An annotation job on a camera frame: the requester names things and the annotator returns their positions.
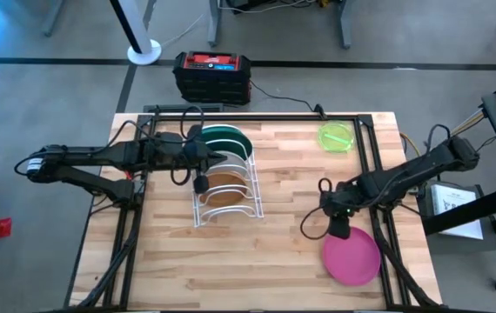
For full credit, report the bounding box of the translucent green divided plate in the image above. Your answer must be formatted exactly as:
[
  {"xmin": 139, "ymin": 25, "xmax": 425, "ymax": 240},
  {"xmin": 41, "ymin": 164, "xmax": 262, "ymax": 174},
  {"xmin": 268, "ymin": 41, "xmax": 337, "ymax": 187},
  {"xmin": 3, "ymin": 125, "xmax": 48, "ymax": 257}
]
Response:
[{"xmin": 317, "ymin": 121, "xmax": 357, "ymax": 155}]

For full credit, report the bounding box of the yellow grey cable bundle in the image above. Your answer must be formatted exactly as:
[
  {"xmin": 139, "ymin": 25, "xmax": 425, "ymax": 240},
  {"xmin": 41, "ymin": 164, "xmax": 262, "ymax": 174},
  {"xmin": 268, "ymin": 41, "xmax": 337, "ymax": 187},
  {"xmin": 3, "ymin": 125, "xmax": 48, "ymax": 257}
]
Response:
[{"xmin": 450, "ymin": 107, "xmax": 486, "ymax": 137}]

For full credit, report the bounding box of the white wire dish rack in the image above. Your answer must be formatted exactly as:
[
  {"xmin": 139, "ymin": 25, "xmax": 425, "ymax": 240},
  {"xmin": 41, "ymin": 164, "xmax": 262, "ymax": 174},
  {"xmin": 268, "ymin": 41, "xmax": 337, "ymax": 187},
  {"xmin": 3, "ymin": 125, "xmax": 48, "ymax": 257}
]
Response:
[{"xmin": 191, "ymin": 124, "xmax": 265, "ymax": 230}]

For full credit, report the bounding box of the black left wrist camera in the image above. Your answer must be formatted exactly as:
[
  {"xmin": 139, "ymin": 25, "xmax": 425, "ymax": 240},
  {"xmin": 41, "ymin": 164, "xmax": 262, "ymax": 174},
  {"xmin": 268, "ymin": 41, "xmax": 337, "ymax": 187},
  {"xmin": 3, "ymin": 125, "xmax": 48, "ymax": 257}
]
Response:
[{"xmin": 192, "ymin": 171, "xmax": 211, "ymax": 196}]

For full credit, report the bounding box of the teal plate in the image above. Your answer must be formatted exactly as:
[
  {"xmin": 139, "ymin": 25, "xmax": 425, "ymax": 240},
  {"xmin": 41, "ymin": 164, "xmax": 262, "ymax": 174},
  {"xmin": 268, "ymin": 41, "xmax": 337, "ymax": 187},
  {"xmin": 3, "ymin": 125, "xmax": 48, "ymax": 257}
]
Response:
[{"xmin": 199, "ymin": 124, "xmax": 254, "ymax": 162}]

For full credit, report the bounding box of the black slotted bar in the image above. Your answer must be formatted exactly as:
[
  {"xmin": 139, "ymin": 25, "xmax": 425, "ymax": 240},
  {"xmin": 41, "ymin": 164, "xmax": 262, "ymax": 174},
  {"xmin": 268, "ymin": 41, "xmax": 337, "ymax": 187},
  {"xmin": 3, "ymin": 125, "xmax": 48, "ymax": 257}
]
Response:
[{"xmin": 142, "ymin": 103, "xmax": 225, "ymax": 115}]

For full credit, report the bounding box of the grey metal table leg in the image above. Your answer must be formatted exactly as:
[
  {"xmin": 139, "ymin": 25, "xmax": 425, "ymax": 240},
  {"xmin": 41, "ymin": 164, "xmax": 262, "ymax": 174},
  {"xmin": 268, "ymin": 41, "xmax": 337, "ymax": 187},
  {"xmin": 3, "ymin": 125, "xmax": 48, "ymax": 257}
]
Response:
[{"xmin": 41, "ymin": 0, "xmax": 65, "ymax": 38}]

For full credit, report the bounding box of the white paper manual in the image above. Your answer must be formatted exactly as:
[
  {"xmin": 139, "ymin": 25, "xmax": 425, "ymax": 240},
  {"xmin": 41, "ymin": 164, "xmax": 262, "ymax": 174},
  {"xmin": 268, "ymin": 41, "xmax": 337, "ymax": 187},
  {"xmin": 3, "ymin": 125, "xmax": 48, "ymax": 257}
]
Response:
[{"xmin": 429, "ymin": 183, "xmax": 485, "ymax": 241}]

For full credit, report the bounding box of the brown divided plate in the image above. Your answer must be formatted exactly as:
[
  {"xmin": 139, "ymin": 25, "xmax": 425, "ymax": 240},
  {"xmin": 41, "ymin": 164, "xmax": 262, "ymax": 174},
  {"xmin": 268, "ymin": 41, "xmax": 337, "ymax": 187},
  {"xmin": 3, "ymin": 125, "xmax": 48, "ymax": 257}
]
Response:
[{"xmin": 198, "ymin": 170, "xmax": 250, "ymax": 209}]

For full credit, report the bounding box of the white pole with round base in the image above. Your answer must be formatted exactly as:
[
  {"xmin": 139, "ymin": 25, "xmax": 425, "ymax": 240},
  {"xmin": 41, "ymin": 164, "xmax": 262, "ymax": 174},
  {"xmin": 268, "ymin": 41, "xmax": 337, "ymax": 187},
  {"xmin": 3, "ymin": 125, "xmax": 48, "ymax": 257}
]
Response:
[{"xmin": 108, "ymin": 0, "xmax": 163, "ymax": 66}]

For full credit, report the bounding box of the wooden desk with grey legs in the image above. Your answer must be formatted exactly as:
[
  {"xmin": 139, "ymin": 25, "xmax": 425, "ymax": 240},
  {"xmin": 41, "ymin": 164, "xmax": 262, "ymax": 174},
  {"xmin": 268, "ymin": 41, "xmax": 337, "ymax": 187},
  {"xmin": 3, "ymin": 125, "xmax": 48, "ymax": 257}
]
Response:
[{"xmin": 206, "ymin": 0, "xmax": 354, "ymax": 50}]

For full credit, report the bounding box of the red black power station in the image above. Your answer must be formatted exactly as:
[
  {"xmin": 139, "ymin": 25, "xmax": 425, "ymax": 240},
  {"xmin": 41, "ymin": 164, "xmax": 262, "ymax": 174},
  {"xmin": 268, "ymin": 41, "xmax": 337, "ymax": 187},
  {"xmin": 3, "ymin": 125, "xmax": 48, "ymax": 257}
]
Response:
[{"xmin": 172, "ymin": 50, "xmax": 252, "ymax": 106}]

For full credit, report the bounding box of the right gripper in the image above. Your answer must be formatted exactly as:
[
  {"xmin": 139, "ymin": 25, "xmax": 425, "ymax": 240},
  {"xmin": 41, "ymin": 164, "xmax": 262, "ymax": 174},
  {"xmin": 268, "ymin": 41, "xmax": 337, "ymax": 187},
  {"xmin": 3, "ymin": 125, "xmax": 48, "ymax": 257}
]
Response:
[{"xmin": 318, "ymin": 180, "xmax": 365, "ymax": 241}]

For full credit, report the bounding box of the magenta plate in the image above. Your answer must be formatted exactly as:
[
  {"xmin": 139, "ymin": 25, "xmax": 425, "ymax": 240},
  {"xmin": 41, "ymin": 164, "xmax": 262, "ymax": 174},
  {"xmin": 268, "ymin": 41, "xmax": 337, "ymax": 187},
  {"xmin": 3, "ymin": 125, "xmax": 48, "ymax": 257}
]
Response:
[{"xmin": 321, "ymin": 226, "xmax": 382, "ymax": 288}]

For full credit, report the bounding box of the black power cable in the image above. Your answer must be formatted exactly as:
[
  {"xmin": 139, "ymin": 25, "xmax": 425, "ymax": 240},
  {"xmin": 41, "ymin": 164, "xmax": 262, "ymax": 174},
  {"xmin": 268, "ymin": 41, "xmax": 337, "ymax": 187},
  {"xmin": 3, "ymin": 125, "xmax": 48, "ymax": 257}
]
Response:
[{"xmin": 250, "ymin": 80, "xmax": 328, "ymax": 119}]

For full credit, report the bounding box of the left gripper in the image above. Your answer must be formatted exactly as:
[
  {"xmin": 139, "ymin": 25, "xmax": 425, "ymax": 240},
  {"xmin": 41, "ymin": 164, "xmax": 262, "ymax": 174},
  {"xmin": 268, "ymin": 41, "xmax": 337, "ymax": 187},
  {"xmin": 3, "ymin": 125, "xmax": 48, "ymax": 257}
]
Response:
[{"xmin": 141, "ymin": 130, "xmax": 230, "ymax": 175}]

